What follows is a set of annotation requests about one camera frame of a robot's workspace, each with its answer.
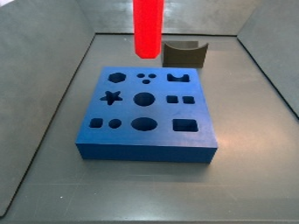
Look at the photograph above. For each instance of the red hexagon peg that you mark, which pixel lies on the red hexagon peg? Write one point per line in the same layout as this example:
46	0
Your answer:
147	25

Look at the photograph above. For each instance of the blue shape sorting block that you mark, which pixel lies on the blue shape sorting block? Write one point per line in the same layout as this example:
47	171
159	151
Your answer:
147	116

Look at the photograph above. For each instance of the dark olive curved block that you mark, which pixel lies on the dark olive curved block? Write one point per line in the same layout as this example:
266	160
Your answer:
185	54

